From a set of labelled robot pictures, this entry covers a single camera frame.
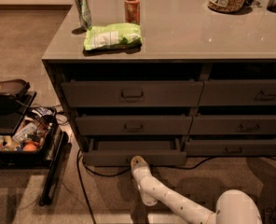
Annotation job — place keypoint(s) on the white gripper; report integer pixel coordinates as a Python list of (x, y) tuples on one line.
[(141, 173)]

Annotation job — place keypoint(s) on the grey drawer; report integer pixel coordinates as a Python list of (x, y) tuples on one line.
[(231, 148), (120, 152), (238, 92), (131, 125), (234, 124), (131, 93)]

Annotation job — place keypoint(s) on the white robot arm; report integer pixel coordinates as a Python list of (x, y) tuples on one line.
[(232, 207)]

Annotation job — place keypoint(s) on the grey drawer cabinet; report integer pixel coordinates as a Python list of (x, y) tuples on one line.
[(183, 40)]

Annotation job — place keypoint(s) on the black bin with groceries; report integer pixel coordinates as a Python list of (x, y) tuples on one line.
[(39, 127)]

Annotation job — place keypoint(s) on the orange fruit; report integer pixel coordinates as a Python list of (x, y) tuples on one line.
[(29, 147)]

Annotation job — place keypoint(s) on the green chip bag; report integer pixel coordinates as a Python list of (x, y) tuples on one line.
[(113, 36)]

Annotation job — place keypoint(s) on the black tray with lid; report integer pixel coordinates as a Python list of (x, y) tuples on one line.
[(14, 88)]

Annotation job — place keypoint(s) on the red soda can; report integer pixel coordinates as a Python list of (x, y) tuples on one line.
[(132, 11)]

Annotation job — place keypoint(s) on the green silver soda can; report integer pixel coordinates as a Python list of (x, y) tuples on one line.
[(84, 14)]

